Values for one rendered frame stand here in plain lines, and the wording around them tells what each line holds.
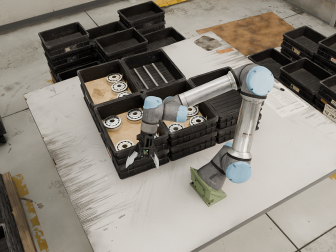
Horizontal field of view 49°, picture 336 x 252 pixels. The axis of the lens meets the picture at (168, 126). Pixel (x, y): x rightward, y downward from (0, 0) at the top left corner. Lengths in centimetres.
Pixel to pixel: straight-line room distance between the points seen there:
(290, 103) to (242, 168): 95
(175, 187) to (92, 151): 56
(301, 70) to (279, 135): 124
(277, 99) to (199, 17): 263
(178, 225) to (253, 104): 69
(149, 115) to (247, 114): 43
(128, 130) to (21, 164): 139
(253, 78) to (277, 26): 329
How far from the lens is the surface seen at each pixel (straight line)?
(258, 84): 160
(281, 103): 252
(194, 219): 187
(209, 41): 307
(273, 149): 221
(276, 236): 270
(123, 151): 186
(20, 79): 423
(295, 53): 366
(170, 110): 158
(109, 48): 348
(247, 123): 165
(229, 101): 228
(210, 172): 184
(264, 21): 492
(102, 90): 241
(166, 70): 253
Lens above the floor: 229
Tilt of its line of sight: 44 degrees down
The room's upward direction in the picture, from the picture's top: 3 degrees counter-clockwise
